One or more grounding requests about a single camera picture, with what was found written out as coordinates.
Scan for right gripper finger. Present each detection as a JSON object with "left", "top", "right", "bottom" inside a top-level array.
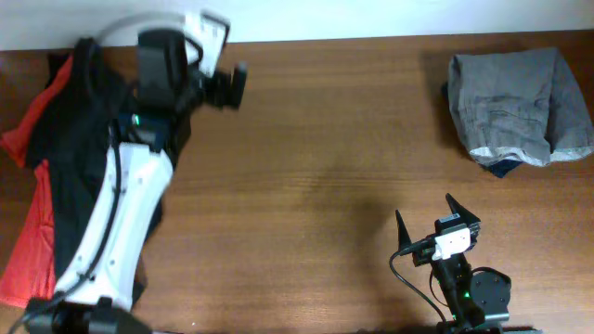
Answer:
[
  {"left": 445, "top": 193, "right": 481, "bottom": 224},
  {"left": 395, "top": 210, "right": 412, "bottom": 250}
]

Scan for grey shorts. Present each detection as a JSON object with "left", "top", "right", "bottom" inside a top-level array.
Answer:
[{"left": 447, "top": 48, "right": 593, "bottom": 167}]

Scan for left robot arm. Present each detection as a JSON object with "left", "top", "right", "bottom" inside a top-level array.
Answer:
[{"left": 20, "top": 24, "right": 247, "bottom": 334}]

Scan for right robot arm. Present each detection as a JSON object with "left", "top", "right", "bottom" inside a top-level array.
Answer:
[{"left": 389, "top": 194, "right": 511, "bottom": 333}]

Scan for folded navy garment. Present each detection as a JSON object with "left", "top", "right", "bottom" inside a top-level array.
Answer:
[{"left": 440, "top": 81, "right": 525, "bottom": 179}]

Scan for black t-shirt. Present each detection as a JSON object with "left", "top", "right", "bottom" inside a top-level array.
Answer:
[{"left": 26, "top": 39, "right": 163, "bottom": 305}]

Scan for red mesh shirt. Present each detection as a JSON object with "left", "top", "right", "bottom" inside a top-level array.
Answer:
[{"left": 1, "top": 55, "right": 73, "bottom": 308}]

